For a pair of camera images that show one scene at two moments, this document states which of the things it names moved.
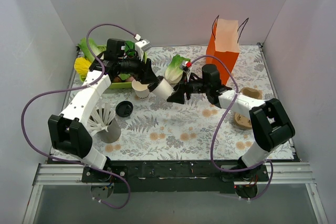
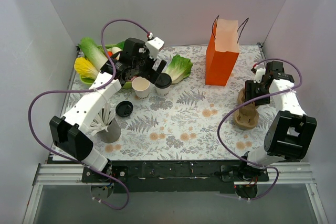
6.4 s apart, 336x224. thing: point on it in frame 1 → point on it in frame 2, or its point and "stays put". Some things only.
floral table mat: (179, 112) stays put
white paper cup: (141, 91) stays put
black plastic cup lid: (153, 85) → (164, 81)
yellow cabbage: (82, 66) stays put
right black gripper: (185, 91) → (253, 94)
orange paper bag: (224, 43) stays put
